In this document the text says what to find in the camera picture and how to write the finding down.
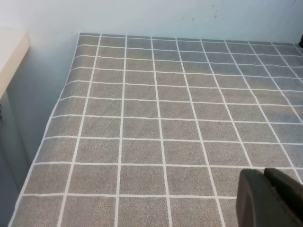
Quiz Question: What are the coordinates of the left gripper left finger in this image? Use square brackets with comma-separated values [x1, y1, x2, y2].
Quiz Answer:
[236, 168, 295, 227]

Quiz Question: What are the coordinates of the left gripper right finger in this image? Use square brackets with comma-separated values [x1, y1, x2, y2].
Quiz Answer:
[263, 167, 303, 227]

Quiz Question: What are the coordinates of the grey checked tablecloth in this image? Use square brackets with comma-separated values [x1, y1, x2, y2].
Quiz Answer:
[11, 32, 303, 227]

